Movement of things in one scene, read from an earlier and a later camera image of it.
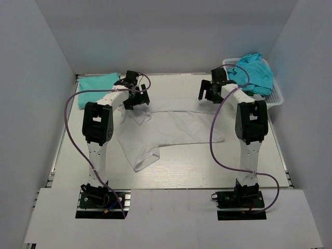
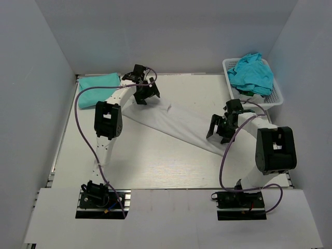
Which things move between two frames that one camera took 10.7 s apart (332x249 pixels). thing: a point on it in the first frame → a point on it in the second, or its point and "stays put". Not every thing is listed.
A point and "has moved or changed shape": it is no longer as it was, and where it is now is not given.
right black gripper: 205,85 → 218,120
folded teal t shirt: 98,82 stays put
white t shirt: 141,133 has moved or changed shape
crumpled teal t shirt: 261,75 stays put
